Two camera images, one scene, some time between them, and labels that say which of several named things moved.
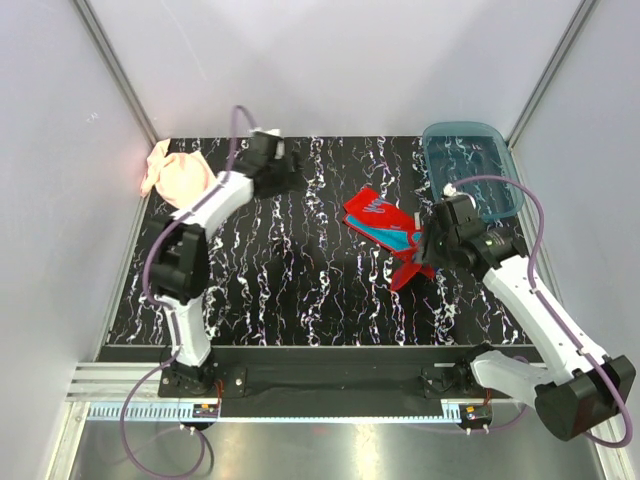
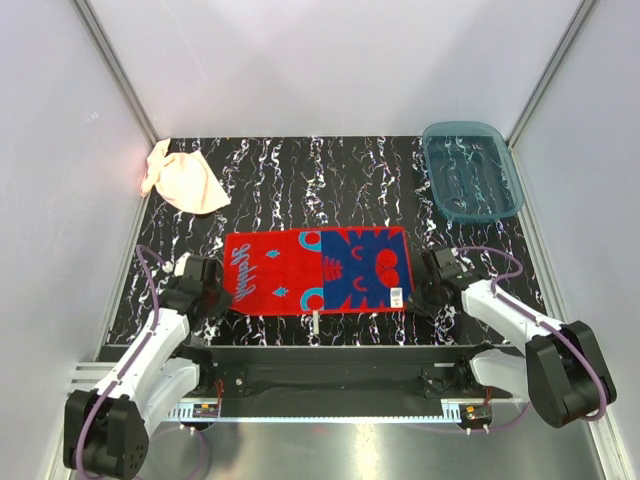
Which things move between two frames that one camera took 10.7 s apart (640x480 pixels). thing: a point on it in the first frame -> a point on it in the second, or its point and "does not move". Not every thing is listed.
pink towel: [180, 179] does not move
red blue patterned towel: [391, 230] -> [333, 270]
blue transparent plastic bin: [458, 150] does not move
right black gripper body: [437, 246] -> [425, 297]
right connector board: [475, 415] does not move
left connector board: [204, 410] does not move
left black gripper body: [281, 181] -> [218, 299]
